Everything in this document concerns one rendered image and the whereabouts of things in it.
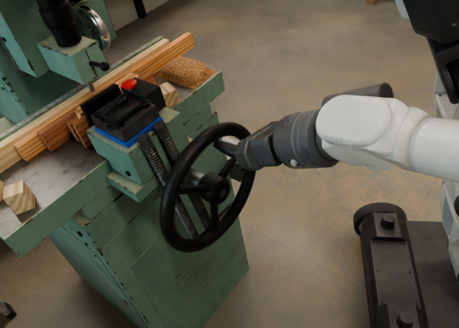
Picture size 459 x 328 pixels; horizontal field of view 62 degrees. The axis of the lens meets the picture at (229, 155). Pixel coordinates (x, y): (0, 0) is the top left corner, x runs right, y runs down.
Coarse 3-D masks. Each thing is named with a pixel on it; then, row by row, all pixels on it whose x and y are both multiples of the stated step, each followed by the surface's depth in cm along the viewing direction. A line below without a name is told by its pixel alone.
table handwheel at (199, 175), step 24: (192, 144) 69; (192, 168) 83; (168, 192) 68; (192, 192) 73; (216, 192) 76; (240, 192) 90; (168, 216) 69; (216, 216) 83; (168, 240) 72; (192, 240) 80; (216, 240) 86
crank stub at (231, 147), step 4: (216, 140) 72; (220, 140) 72; (216, 144) 72; (220, 144) 71; (224, 144) 71; (228, 144) 70; (232, 144) 70; (220, 148) 71; (224, 148) 70; (228, 148) 70; (232, 148) 69; (224, 152) 71; (228, 152) 70; (232, 152) 69; (232, 156) 70
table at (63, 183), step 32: (192, 96) 91; (32, 160) 81; (64, 160) 79; (96, 160) 78; (32, 192) 74; (64, 192) 72; (96, 192) 78; (128, 192) 75; (0, 224) 69; (32, 224) 69
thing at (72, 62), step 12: (48, 36) 84; (48, 48) 80; (60, 48) 79; (72, 48) 78; (84, 48) 78; (96, 48) 80; (48, 60) 84; (60, 60) 80; (72, 60) 77; (84, 60) 78; (96, 60) 81; (60, 72) 84; (72, 72) 80; (84, 72) 79; (96, 72) 82; (84, 84) 80
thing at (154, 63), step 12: (180, 36) 105; (192, 36) 106; (168, 48) 101; (180, 48) 104; (192, 48) 107; (144, 60) 98; (156, 60) 99; (168, 60) 102; (132, 72) 94; (144, 72) 97; (108, 84) 91; (36, 132) 81; (24, 144) 79; (36, 144) 81; (24, 156) 80
